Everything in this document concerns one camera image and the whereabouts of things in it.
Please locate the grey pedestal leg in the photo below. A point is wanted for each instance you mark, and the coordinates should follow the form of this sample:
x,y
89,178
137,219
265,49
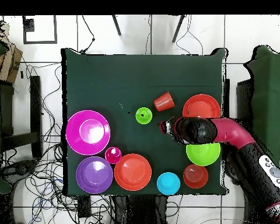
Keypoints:
x,y
18,169

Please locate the large pink bowl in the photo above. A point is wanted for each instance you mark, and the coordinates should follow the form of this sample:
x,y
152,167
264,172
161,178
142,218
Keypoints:
x,y
74,140

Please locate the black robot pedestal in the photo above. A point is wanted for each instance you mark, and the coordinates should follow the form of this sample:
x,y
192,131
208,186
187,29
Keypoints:
x,y
140,210

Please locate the crimson red cup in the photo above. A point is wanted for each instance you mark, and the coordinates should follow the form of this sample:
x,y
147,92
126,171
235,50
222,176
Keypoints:
x,y
113,156

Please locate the black stand frame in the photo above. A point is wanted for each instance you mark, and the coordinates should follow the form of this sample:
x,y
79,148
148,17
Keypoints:
x,y
243,100
36,105

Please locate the black camera tripod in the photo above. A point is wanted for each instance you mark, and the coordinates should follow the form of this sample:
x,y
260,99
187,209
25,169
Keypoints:
x,y
117,28

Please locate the black power box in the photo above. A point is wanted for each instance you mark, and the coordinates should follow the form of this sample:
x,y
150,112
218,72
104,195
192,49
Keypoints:
x,y
84,207

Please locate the small blue bowl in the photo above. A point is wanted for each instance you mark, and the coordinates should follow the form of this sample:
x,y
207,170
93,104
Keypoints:
x,y
168,184

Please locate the small deep orange bowl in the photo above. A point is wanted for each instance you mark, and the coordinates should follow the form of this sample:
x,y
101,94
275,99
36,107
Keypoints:
x,y
196,176

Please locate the green bowl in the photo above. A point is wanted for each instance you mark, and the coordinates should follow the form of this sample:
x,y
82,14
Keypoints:
x,y
203,154

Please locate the dark green tablecloth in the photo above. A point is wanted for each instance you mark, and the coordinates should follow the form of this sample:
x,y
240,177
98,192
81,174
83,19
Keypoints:
x,y
140,81

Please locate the purple bowl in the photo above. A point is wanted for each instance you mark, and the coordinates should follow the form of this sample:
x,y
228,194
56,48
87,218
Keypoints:
x,y
94,177

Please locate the orange cup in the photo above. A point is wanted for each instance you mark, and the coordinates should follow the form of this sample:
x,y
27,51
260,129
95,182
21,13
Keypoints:
x,y
164,102

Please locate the wide orange bowl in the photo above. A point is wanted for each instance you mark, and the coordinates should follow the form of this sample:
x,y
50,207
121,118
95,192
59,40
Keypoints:
x,y
133,172
201,106

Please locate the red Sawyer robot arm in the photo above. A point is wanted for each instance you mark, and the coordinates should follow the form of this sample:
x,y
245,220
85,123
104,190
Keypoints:
x,y
233,133

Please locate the cardboard box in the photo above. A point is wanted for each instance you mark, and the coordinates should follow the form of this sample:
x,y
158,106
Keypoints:
x,y
10,63

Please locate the green cup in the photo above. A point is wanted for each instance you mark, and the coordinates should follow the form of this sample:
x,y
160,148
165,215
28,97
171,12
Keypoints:
x,y
145,119

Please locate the black square floor frame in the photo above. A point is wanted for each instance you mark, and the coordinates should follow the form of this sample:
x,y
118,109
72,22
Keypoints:
x,y
29,24

